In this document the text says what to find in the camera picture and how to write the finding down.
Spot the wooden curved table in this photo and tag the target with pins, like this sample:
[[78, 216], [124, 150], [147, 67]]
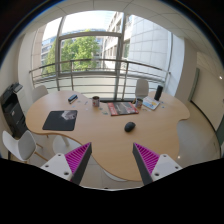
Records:
[[111, 144]]

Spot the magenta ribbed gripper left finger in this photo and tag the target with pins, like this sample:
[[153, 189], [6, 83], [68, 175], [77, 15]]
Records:
[[70, 166]]

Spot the white chair back left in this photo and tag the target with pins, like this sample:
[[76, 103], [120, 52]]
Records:
[[39, 92]]

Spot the black cylindrical speaker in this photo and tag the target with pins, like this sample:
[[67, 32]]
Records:
[[158, 92]]

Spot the white chair front left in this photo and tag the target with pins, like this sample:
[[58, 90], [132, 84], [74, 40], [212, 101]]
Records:
[[22, 148]]

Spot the white chair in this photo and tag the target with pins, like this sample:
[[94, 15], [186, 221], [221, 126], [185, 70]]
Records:
[[22, 148], [142, 88], [39, 92]]

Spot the black office printer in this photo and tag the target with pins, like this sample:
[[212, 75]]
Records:
[[12, 110]]

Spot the metal balcony railing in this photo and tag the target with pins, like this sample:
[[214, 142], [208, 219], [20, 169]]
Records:
[[107, 78]]

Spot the black stapler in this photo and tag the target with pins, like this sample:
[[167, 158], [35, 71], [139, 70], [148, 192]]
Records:
[[72, 98]]

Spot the dark mug left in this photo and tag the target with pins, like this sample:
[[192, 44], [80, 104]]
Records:
[[95, 101]]

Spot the white chair back right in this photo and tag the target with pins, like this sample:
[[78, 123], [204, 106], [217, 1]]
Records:
[[142, 88]]

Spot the black mouse pad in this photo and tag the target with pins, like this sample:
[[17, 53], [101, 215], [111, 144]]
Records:
[[61, 120]]

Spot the patterned mug right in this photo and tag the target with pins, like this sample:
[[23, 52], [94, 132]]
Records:
[[139, 103]]

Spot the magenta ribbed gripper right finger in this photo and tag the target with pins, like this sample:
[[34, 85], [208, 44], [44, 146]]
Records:
[[153, 166]]

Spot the red magazine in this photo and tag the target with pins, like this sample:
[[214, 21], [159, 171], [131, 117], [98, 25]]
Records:
[[121, 108]]

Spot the black computer mouse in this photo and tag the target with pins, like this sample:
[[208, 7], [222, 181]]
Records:
[[129, 126]]

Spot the light blue booklet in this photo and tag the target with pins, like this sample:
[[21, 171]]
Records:
[[150, 103]]

